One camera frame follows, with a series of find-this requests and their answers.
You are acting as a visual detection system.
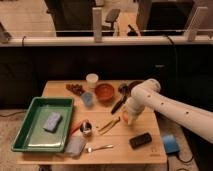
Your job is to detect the purple bowl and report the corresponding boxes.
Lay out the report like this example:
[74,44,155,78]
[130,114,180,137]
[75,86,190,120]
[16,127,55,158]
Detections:
[128,80,142,91]

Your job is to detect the white horizontal rail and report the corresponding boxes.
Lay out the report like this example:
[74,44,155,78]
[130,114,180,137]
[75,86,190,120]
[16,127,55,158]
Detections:
[0,35,213,47]

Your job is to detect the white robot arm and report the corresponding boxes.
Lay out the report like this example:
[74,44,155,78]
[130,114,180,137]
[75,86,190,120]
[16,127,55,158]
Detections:
[125,79,213,144]

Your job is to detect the green plastic tray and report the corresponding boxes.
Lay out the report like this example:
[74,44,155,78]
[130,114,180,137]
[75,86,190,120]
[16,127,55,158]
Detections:
[11,97,74,152]

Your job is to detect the orange bowl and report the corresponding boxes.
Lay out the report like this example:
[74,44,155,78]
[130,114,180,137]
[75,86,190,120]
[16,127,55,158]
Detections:
[95,83,115,102]

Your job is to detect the yellow red apple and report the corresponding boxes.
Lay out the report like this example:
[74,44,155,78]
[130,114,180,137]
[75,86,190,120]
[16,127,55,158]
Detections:
[122,113,128,123]

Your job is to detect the brown grape bunch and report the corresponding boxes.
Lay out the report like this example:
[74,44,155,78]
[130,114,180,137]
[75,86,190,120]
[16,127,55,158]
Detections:
[66,84,85,96]

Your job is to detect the yellow banana peel strips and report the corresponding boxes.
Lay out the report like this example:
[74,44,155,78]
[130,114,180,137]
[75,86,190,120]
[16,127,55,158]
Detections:
[98,117,120,135]

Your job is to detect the silver fork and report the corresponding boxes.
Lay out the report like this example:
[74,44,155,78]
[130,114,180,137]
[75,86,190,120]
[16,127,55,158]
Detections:
[84,144,114,153]

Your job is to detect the black handled spoon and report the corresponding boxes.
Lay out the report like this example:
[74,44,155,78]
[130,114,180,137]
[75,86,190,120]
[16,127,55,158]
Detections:
[111,83,129,114]

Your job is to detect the white paper cup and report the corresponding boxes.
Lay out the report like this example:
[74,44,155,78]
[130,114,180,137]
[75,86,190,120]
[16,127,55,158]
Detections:
[86,73,99,89]

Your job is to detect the black office chair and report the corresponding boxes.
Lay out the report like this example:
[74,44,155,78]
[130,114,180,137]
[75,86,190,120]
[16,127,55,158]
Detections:
[102,9,120,32]

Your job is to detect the blue sponge in tray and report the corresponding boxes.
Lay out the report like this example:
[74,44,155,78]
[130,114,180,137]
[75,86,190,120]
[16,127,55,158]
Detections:
[43,112,62,132]

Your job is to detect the black sponge block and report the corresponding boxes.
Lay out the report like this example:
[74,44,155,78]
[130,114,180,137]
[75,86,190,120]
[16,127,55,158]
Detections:
[129,133,152,149]

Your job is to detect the grey folded cloth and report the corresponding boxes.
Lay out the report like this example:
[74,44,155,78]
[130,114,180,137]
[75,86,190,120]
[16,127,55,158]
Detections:
[65,136,86,157]

